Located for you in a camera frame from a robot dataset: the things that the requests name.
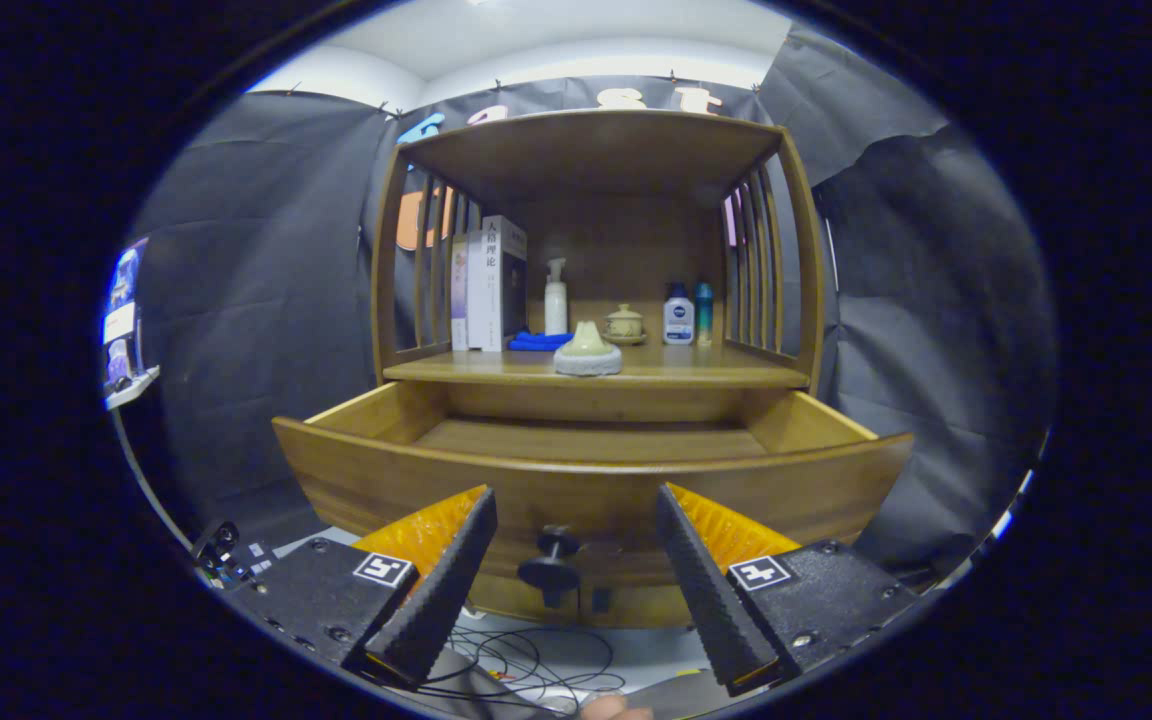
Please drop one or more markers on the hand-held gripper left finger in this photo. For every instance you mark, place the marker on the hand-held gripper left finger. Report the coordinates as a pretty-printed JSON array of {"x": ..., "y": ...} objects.
[{"x": 446, "y": 590}]

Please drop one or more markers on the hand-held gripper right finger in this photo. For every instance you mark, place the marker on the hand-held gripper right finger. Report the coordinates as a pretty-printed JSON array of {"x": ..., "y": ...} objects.
[{"x": 706, "y": 600}]

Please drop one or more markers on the wooden countertop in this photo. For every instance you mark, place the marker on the wooden countertop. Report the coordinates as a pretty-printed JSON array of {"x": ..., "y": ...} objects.
[{"x": 696, "y": 365}]

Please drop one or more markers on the wooden drawer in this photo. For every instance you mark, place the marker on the wooden drawer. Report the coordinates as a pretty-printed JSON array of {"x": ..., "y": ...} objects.
[{"x": 586, "y": 480}]

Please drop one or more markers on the black equipment box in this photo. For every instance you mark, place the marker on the black equipment box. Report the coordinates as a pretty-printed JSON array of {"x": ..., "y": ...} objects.
[{"x": 226, "y": 560}]

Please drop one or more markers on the thick white book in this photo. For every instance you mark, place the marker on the thick white book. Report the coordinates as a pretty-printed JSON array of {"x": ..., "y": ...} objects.
[{"x": 491, "y": 290}]

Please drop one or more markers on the white lotion bottle blue cap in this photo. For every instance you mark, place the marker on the white lotion bottle blue cap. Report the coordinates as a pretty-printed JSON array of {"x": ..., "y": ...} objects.
[{"x": 678, "y": 322}]

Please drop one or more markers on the white stand pole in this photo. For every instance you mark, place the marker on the white stand pole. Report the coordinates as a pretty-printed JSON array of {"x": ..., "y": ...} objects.
[{"x": 141, "y": 470}]

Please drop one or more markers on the wooden cabinet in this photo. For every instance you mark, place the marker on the wooden cabinet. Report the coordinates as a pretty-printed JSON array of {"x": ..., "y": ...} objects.
[{"x": 596, "y": 150}]

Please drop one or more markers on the blue cloth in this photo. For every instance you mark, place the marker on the blue cloth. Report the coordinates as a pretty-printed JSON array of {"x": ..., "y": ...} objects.
[{"x": 531, "y": 342}]

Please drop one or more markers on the teal bottle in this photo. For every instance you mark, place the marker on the teal bottle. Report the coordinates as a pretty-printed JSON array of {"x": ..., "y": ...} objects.
[{"x": 703, "y": 315}]

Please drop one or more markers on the pale green ceramic cup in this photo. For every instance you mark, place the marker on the pale green ceramic cup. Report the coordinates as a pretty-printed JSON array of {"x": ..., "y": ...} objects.
[{"x": 586, "y": 350}]

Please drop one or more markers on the white shelf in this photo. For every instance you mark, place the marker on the white shelf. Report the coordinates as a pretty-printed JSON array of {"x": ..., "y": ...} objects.
[{"x": 136, "y": 388}]

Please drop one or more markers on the beige lidded teacup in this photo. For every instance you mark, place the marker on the beige lidded teacup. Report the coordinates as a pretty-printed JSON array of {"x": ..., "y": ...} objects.
[{"x": 624, "y": 325}]

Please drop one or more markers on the thin pale purple book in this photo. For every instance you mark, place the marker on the thin pale purple book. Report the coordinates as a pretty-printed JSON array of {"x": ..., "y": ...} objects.
[{"x": 459, "y": 300}]

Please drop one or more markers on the white pump bottle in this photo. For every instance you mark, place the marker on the white pump bottle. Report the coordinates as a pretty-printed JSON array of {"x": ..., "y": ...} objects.
[{"x": 556, "y": 310}]

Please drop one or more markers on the black backdrop cloth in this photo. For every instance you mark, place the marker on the black backdrop cloth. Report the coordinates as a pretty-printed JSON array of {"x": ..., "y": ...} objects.
[{"x": 256, "y": 300}]

